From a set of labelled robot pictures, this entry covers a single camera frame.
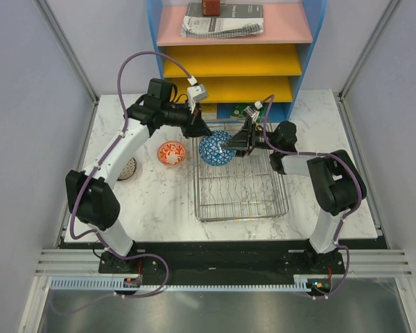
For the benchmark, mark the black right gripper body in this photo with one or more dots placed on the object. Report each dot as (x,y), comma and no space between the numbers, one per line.
(258,140)

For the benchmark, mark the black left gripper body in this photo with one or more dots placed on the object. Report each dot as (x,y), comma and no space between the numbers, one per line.
(190,120)

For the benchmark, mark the blue triangle pattern bowl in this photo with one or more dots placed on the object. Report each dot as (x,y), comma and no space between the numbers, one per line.
(211,151)

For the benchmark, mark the brown dotted pattern bowl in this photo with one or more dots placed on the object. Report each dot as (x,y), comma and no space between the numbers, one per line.
(129,170)

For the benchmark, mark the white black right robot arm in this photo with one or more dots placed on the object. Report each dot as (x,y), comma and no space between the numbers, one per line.
(337,185)

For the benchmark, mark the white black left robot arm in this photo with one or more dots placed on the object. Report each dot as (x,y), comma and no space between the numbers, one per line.
(90,193)

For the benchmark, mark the yellow illustrated book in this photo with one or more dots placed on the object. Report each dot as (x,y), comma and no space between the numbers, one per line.
(209,112)

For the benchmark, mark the green book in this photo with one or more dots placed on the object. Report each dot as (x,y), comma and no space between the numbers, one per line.
(239,109)

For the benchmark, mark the orange floral white bowl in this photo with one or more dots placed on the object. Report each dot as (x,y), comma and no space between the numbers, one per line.
(172,153)

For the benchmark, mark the blue shelf unit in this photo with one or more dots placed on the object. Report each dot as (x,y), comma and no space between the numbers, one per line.
(245,69)

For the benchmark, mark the grey manual booklet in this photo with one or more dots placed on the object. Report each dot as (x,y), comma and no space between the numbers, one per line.
(234,20)

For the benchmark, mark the brown wooden block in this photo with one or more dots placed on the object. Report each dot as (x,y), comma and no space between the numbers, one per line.
(212,8)

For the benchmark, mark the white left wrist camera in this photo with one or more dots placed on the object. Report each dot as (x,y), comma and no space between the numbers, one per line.
(196,93)

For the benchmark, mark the stainless wire dish rack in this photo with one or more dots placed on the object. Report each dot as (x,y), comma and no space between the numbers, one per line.
(244,189)

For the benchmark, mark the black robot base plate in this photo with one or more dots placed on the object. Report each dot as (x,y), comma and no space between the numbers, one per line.
(219,262)

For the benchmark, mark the white slotted cable duct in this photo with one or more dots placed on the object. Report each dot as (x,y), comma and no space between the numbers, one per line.
(137,284)

